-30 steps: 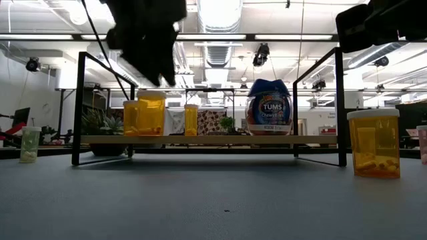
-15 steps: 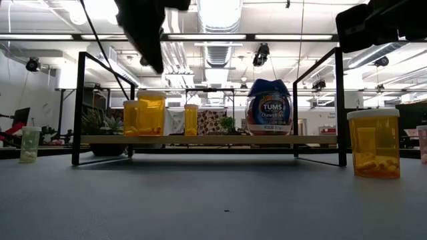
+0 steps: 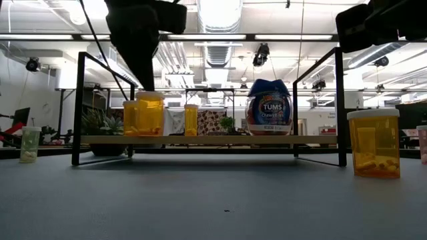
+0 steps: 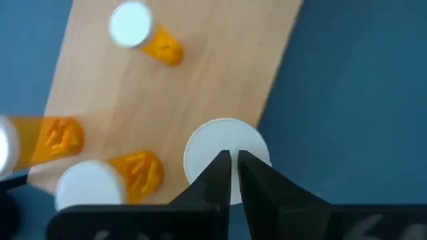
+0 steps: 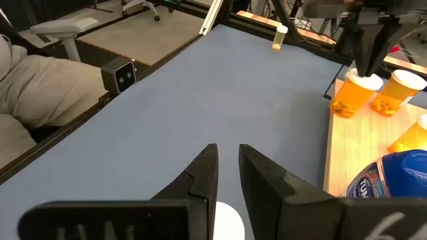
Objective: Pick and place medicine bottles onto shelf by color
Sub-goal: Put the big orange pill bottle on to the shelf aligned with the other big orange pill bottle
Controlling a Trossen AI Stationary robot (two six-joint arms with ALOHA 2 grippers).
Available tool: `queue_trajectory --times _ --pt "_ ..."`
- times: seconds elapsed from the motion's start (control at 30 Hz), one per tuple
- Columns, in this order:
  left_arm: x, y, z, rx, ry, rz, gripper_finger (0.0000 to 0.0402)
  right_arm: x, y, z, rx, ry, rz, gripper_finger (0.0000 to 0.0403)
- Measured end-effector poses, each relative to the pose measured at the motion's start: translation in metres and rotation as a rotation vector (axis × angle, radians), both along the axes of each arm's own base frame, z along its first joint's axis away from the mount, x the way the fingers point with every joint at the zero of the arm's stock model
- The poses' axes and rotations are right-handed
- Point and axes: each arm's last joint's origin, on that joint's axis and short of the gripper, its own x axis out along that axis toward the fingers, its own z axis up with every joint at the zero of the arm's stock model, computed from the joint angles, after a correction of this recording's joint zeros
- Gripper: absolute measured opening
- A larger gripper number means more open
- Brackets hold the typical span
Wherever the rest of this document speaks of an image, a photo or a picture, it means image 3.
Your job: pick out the black metal table frame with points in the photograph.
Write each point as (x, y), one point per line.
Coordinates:
(200, 150)

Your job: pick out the brown spotted cloth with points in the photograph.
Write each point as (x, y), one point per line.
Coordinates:
(210, 121)

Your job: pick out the black ceiling-mounted camera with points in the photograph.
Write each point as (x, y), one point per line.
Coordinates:
(261, 55)
(318, 84)
(381, 61)
(32, 65)

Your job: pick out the small pink pill bottle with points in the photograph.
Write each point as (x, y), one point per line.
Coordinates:
(423, 145)

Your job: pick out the blue table mat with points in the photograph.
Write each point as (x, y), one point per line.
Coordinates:
(213, 200)

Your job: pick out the silver ventilation duct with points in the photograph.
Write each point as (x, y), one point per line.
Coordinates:
(218, 53)

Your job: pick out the small green background plant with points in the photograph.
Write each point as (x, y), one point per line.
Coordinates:
(227, 123)

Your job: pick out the black background monitor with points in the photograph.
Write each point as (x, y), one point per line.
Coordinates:
(20, 116)

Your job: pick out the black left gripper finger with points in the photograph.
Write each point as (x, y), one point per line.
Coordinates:
(143, 63)

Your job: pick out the large orange pill bottle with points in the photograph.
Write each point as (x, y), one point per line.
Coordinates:
(129, 120)
(374, 146)
(150, 115)

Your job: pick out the wooden shelf black metal frame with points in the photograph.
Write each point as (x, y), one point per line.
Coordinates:
(213, 139)

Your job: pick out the blue-capped Tums bottle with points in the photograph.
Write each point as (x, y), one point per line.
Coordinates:
(268, 108)

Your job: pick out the black overhead crossbar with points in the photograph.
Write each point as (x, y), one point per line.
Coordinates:
(250, 37)

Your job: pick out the potted green succulent plant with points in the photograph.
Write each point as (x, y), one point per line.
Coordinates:
(111, 126)

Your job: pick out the red machine part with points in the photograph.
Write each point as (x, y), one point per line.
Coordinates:
(13, 129)

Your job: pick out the small green pill bottle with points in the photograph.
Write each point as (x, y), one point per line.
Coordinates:
(30, 144)

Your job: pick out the large black background screen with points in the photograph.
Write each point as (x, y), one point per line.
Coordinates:
(412, 115)

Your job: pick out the small orange pill bottle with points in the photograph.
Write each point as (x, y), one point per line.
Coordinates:
(191, 120)

